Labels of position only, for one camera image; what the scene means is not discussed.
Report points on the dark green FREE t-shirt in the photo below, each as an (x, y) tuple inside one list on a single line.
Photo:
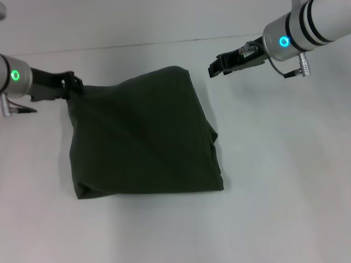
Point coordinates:
[(142, 131)]

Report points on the right gripper camera-side finger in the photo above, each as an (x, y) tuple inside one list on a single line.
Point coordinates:
[(230, 72)]

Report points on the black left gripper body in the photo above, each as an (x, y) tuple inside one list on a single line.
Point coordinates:
[(48, 85)]

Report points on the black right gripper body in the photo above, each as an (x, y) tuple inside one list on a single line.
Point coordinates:
[(244, 59)]

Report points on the right gripper label-side finger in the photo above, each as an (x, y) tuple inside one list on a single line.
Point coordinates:
[(215, 67)]

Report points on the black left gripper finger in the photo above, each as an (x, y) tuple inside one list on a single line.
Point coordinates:
[(75, 82), (66, 95)]

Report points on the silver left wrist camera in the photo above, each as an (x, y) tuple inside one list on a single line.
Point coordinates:
[(2, 9)]

